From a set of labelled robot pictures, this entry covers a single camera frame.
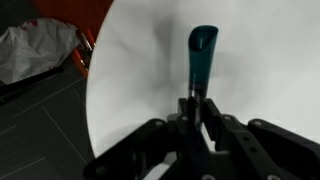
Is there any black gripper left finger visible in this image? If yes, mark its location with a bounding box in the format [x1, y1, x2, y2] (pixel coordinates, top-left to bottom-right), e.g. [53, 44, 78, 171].
[82, 97, 212, 180]

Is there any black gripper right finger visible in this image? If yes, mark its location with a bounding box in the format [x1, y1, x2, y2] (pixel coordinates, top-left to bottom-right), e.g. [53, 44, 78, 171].
[202, 98, 320, 180]

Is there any teal white marker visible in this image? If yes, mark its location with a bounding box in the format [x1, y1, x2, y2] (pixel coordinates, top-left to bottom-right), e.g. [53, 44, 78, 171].
[187, 24, 220, 133]

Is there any orange rug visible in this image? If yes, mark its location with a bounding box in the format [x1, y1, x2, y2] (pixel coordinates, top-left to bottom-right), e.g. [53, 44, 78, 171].
[32, 0, 115, 38]

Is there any crumpled white plastic bag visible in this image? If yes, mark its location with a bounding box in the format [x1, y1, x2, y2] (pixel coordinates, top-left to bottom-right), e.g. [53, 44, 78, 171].
[0, 18, 82, 86]

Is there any orange handled tool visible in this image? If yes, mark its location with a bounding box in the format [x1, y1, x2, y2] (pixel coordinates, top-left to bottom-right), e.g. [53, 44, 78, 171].
[70, 28, 98, 78]

